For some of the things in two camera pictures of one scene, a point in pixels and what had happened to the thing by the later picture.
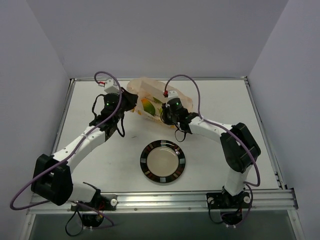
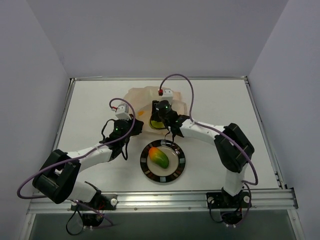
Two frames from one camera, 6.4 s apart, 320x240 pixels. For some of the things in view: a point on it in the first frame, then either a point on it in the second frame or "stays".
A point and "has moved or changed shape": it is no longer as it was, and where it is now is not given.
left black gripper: [130, 99] -> [136, 124]
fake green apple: [157, 101] has moved or changed shape
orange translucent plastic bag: [149, 92] has moved or changed shape
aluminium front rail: [273, 201] stays
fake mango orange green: [148, 106] -> [160, 158]
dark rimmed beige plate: [162, 161] stays
